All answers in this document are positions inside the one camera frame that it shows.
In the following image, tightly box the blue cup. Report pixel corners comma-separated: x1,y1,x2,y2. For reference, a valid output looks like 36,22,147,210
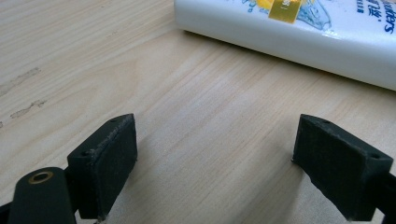
173,0,396,91

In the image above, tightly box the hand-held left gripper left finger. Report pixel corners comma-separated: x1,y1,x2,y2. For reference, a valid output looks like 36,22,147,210
66,113,138,222

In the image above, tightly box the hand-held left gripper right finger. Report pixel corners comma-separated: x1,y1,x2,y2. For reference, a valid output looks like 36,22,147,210
291,113,394,222

